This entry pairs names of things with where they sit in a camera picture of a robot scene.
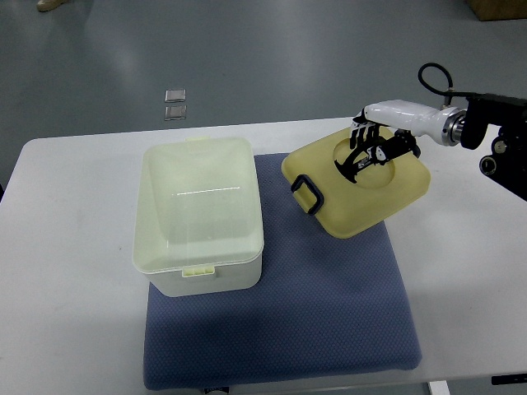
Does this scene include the metal floor plate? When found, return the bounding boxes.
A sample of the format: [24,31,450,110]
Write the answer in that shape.
[165,89,186,103]
[164,105,187,121]

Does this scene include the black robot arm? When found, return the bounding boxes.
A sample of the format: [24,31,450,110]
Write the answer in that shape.
[460,93,526,199]

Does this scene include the blue cushion mat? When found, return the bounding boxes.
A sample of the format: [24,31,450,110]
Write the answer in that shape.
[143,154,422,390]

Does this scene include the yellow box lid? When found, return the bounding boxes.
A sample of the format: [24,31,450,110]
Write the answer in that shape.
[282,127,431,239]

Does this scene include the white storage box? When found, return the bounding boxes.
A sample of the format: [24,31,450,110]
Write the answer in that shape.
[133,137,264,297]

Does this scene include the black cable loop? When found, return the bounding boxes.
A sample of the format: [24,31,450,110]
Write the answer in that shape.
[417,63,483,109]

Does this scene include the beige shoe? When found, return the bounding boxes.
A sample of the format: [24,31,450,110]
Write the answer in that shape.
[36,0,68,12]

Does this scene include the lower metal floor plate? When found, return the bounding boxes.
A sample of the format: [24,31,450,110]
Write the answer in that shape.
[164,105,187,121]

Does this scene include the cardboard box corner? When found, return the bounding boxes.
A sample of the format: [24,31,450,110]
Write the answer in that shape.
[466,0,526,21]

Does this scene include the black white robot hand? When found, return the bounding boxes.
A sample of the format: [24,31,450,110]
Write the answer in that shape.
[352,100,466,171]

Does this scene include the upper metal floor plate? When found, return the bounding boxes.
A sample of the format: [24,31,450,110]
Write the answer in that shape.
[165,89,186,103]

